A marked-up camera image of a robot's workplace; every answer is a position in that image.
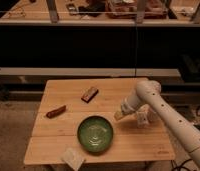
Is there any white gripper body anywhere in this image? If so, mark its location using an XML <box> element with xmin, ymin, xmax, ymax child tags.
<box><xmin>121</xmin><ymin>97</ymin><xmax>151</xmax><ymax>122</ymax></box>

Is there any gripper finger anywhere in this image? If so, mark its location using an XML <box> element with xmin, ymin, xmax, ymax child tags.
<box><xmin>114</xmin><ymin>111</ymin><xmax>125</xmax><ymax>121</ymax></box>
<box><xmin>137</xmin><ymin>113</ymin><xmax>149</xmax><ymax>127</ymax></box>

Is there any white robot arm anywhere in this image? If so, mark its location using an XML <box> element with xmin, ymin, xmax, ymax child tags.
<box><xmin>114</xmin><ymin>80</ymin><xmax>200</xmax><ymax>169</ymax></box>

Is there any green ceramic bowl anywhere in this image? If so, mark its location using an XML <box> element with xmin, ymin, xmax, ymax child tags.
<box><xmin>77</xmin><ymin>116</ymin><xmax>114</xmax><ymax>154</ymax></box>

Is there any brown rectangular block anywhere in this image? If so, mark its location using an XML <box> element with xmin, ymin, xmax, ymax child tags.
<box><xmin>81</xmin><ymin>87</ymin><xmax>99</xmax><ymax>103</ymax></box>

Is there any wooden table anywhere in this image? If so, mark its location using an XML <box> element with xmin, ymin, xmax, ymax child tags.
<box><xmin>24</xmin><ymin>78</ymin><xmax>175</xmax><ymax>165</ymax></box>

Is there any reddish brown sausage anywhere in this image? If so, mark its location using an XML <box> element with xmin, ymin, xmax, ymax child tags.
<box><xmin>46</xmin><ymin>105</ymin><xmax>66</xmax><ymax>119</ymax></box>

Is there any tray on shelf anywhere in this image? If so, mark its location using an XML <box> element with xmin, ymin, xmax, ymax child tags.
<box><xmin>106</xmin><ymin>0</ymin><xmax>167</xmax><ymax>18</ymax></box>

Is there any black device on shelf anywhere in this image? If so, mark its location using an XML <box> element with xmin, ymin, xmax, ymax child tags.
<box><xmin>66</xmin><ymin>3</ymin><xmax>79</xmax><ymax>15</ymax></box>

